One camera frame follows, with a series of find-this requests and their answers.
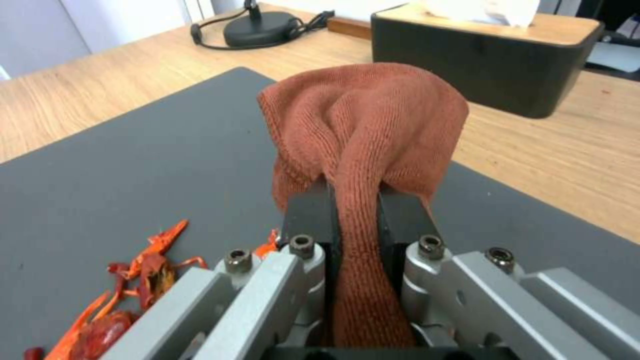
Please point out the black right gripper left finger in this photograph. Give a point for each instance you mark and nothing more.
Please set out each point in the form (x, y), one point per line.
(260, 296)

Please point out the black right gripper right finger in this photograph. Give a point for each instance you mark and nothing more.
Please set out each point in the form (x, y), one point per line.
(470, 296)

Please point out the rust orange knitted towel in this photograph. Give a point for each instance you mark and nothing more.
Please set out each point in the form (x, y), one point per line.
(367, 157)

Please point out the small orange shrimp fragment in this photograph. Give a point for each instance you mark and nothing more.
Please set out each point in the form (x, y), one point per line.
(268, 245)

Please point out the red shrimp shell with claws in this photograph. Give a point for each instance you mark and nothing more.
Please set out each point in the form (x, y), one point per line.
(150, 262)

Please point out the red shrimp head shell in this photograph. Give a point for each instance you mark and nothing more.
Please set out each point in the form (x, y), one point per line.
(100, 330)

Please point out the small red shrimp piece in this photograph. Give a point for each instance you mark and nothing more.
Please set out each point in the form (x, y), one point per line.
(34, 353)

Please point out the dark grey table mat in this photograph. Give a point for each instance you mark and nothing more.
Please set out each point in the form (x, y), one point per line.
(150, 168)

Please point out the black tissue box wooden lid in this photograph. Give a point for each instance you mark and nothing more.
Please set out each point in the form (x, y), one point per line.
(480, 60)

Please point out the black round lamp base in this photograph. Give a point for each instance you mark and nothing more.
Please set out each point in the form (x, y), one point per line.
(260, 29)

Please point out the brown wooden block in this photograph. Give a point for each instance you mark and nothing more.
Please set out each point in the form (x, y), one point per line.
(349, 25)

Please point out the white tissue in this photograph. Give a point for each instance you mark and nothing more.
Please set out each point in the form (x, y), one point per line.
(475, 11)

